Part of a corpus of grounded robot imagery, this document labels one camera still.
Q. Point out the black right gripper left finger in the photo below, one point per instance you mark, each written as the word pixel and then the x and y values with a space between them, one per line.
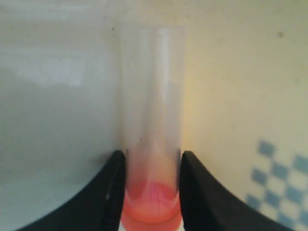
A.
pixel 97 207

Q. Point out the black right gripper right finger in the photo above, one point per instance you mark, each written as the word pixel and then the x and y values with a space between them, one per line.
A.
pixel 216 197

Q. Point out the white plastic bin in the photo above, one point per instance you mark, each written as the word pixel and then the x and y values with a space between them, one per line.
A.
pixel 245 108

